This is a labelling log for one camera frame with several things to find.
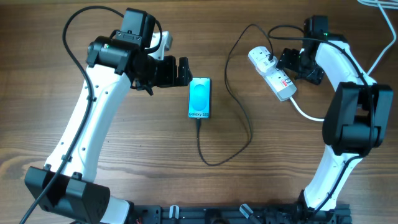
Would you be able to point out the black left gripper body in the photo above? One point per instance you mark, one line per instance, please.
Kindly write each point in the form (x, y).
(160, 73)

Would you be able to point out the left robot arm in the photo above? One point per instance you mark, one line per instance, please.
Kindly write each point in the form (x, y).
(132, 57)

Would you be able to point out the smartphone with cyan screen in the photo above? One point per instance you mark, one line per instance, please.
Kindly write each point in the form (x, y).
(199, 98)

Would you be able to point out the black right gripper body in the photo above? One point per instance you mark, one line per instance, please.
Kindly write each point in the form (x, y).
(296, 63)

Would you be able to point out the white charger adapter plug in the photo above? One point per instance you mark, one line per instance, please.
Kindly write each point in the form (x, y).
(265, 66)

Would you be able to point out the white power strip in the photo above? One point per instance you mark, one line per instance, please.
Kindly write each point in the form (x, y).
(277, 80)

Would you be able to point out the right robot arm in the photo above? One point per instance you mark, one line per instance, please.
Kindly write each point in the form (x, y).
(355, 122)

